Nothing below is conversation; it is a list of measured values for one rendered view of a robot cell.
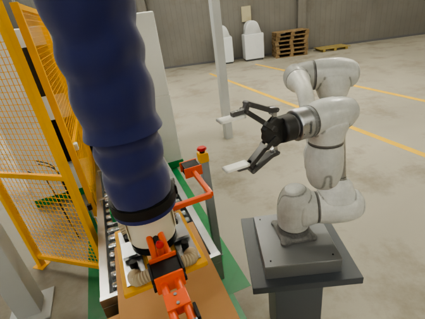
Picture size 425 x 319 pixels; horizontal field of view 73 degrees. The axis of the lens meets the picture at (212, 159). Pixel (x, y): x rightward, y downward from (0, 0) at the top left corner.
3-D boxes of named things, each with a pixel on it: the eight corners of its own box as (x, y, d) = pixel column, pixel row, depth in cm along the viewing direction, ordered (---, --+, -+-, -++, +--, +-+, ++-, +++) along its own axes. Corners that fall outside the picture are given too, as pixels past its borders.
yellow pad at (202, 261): (159, 219, 125) (156, 211, 123) (180, 212, 128) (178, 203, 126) (181, 276, 97) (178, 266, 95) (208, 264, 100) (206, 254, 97)
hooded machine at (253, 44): (262, 57, 1162) (260, 18, 1098) (265, 59, 1104) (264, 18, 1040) (243, 59, 1165) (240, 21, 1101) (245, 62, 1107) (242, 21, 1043)
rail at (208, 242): (150, 147, 376) (147, 134, 367) (153, 147, 377) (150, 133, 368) (215, 277, 180) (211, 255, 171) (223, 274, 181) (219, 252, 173)
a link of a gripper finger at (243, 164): (244, 159, 78) (245, 161, 79) (221, 166, 76) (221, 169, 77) (250, 163, 76) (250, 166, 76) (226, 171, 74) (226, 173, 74)
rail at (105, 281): (98, 161, 358) (93, 147, 349) (103, 160, 359) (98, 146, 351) (109, 321, 162) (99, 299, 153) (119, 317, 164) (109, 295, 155)
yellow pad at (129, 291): (115, 235, 120) (112, 226, 118) (138, 226, 123) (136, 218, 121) (125, 300, 91) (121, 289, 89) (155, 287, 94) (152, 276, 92)
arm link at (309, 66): (284, 66, 122) (317, 62, 120) (279, 60, 138) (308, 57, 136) (285, 97, 127) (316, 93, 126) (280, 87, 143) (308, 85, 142)
